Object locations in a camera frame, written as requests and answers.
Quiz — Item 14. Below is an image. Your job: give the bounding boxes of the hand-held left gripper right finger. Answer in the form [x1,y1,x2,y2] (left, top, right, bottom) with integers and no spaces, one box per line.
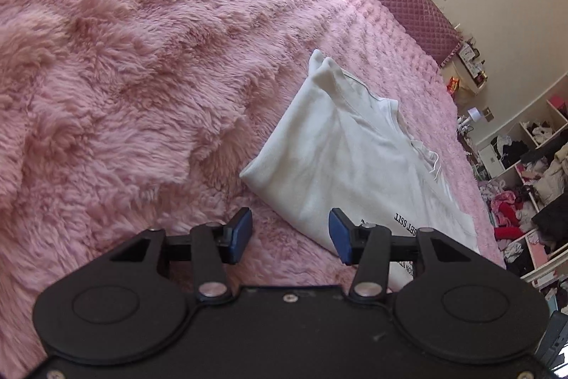
[327,207,482,303]

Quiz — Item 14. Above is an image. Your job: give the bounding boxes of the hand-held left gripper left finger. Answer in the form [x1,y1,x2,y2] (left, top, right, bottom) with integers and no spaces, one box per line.
[104,207,255,303]

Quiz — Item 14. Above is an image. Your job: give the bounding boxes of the white printed sweatshirt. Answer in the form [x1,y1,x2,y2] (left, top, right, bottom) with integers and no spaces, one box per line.
[240,48,482,292]

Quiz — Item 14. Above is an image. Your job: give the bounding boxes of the red clothes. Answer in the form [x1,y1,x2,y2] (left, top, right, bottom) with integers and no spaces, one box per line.
[492,201,530,241]

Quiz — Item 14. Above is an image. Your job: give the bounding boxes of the white open shelf unit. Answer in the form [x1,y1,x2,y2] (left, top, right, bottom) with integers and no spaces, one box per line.
[476,94,568,288]

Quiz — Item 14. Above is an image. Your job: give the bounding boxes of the black hanging coat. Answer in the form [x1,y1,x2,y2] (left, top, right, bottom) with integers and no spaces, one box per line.
[531,200,568,247]

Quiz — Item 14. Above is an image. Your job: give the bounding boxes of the white hanging coat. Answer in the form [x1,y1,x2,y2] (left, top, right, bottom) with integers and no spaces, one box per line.
[538,152,568,203]

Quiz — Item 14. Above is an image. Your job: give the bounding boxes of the small white table lamp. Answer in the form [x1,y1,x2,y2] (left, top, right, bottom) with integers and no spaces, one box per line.
[459,107,482,129]

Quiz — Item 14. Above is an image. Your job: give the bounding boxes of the pink fuzzy blanket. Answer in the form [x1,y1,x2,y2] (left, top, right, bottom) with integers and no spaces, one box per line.
[0,0,507,379]

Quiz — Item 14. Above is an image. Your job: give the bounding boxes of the cream bedside cabinet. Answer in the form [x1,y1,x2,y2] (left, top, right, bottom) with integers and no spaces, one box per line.
[444,40,490,96]

